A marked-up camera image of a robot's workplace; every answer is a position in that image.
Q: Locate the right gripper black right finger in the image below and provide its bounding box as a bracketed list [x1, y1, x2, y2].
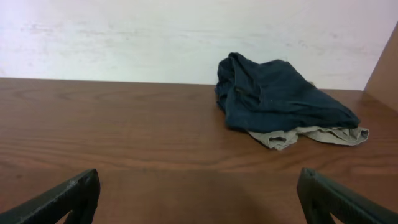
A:
[297, 167, 397, 224]

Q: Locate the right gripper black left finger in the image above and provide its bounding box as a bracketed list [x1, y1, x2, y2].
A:
[1, 169, 101, 224]

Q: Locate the grey-beige folded garment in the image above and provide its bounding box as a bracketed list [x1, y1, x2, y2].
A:
[246, 81, 370, 151]

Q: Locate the dark navy folded garment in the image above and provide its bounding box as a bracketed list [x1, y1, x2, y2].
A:
[215, 53, 360, 133]

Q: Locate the wooden side panel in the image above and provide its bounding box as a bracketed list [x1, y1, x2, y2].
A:
[364, 24, 398, 111]

